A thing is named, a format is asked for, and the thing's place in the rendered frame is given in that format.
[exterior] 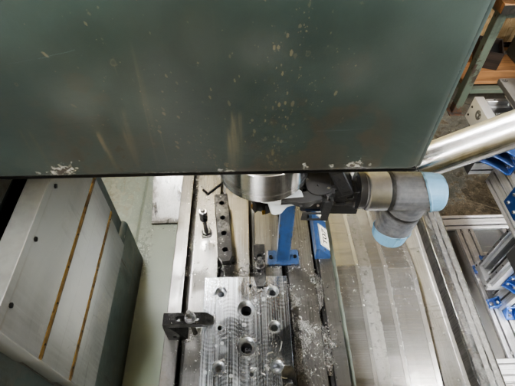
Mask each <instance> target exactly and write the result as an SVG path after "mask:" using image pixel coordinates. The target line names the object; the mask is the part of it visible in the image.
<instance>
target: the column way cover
mask: <svg viewBox="0 0 515 386"><path fill-rule="evenodd" d="M111 218H112V211H111V210H110V208H109V206H108V204H107V201H106V199H105V197H104V196H103V193H102V191H101V189H100V186H99V185H98V183H97V180H96V178H33V179H27V181H26V183H25V186H24V188H23V190H22V192H21V195H20V197H19V199H18V202H17V204H16V205H15V209H14V210H13V213H12V215H11V217H10V220H9V222H8V225H7V227H6V229H5V232H4V234H3V235H2V239H1V240H0V352H1V353H3V354H4V355H6V356H8V357H9V358H10V359H12V360H13V361H16V362H23V363H25V364H26V365H27V366H29V367H30V368H32V369H34V370H35V371H36V372H37V373H39V374H40V375H42V376H44V377H45V378H46V379H48V380H49V381H51V382H57V383H59V384H60V385H62V386H95V383H96V379H97V372H98V368H99V364H100V357H101V354H102V350H103V343H104V339H105V335H106V331H107V324H108V321H109V317H110V310H111V306H112V301H113V294H114V290H115V287H116V280H117V277H118V273H119V269H120V262H121V259H122V255H123V248H124V244H123V242H122V240H121V238H120V236H119V234H118V232H117V229H116V227H115V225H114V223H113V221H112V219H111Z"/></svg>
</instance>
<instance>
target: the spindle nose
mask: <svg viewBox="0 0 515 386"><path fill-rule="evenodd" d="M307 175H308V173H293V174H256V175H220V178H221V181H222V182H223V184H224V185H225V187H226V188H227V189H228V190H229V191H231V192H232V193H233V194H235V195H237V196H238V197H240V198H243V199H246V200H249V201H256V202H271V201H279V200H281V199H284V198H287V197H289V196H291V195H292V194H294V193H295V192H296V191H298V190H299V189H300V188H301V187H302V185H303V184H304V182H305V181H306V179H307Z"/></svg>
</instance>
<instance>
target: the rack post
mask: <svg viewBox="0 0 515 386"><path fill-rule="evenodd" d="M295 211H296V206H295V205H294V206H289V207H287V208H285V209H284V211H283V212H282V213H281V214H279V222H278V233H277V250H267V265H268V266H269V267H271V266H297V265H299V257H298V250H291V242H292V236H293V229H294V217H295Z"/></svg>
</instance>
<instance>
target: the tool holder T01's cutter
mask: <svg viewBox="0 0 515 386"><path fill-rule="evenodd" d="M251 202H252V205H251V208H252V209H253V211H254V212H255V213H257V212H258V211H261V212H262V215H263V214H268V213H270V208H269V206H268V204H266V203H262V202H256V201H251Z"/></svg>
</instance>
